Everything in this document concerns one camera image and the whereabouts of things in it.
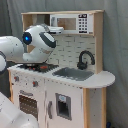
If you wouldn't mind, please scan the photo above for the black toy faucet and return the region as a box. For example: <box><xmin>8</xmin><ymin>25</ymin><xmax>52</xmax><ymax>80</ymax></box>
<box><xmin>77</xmin><ymin>50</ymin><xmax>95</xmax><ymax>70</ymax></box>

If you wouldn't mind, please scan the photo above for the wooden toy kitchen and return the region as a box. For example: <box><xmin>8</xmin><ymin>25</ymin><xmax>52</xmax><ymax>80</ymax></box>
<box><xmin>9</xmin><ymin>10</ymin><xmax>115</xmax><ymax>128</ymax></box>

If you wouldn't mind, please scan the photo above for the black toy stovetop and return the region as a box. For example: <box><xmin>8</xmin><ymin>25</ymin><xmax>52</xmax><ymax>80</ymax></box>
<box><xmin>20</xmin><ymin>63</ymin><xmax>57</xmax><ymax>73</ymax></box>

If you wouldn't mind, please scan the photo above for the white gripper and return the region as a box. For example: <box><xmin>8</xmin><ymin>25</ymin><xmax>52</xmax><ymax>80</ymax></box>
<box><xmin>46</xmin><ymin>25</ymin><xmax>64</xmax><ymax>34</ymax></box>

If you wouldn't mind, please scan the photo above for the white toy microwave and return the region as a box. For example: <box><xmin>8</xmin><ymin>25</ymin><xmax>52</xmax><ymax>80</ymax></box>
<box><xmin>50</xmin><ymin>14</ymin><xmax>93</xmax><ymax>34</ymax></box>

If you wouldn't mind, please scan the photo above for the left red stove knob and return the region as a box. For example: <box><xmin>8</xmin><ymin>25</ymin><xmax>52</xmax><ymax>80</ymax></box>
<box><xmin>13</xmin><ymin>75</ymin><xmax>20</xmax><ymax>83</ymax></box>

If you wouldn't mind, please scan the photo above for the grey cupboard door handle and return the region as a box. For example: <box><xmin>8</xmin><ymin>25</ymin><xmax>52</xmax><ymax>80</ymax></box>
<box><xmin>48</xmin><ymin>101</ymin><xmax>52</xmax><ymax>119</ymax></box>

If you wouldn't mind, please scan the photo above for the grey ice dispenser panel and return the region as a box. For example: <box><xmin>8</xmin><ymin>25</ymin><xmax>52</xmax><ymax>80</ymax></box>
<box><xmin>55</xmin><ymin>93</ymin><xmax>72</xmax><ymax>120</ymax></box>

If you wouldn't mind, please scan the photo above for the right red stove knob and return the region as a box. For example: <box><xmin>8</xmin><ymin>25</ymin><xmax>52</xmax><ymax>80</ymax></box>
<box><xmin>33</xmin><ymin>81</ymin><xmax>38</xmax><ymax>87</ymax></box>

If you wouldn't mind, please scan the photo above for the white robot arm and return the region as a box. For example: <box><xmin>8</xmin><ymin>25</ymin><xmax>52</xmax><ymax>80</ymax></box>
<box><xmin>0</xmin><ymin>24</ymin><xmax>63</xmax><ymax>128</ymax></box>

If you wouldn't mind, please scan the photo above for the red stove knob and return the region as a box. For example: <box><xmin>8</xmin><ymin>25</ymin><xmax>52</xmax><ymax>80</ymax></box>
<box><xmin>33</xmin><ymin>81</ymin><xmax>38</xmax><ymax>87</ymax></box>
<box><xmin>13</xmin><ymin>75</ymin><xmax>20</xmax><ymax>83</ymax></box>

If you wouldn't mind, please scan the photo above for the grey toy sink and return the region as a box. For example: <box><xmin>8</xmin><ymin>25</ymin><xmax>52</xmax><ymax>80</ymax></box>
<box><xmin>53</xmin><ymin>67</ymin><xmax>93</xmax><ymax>81</ymax></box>

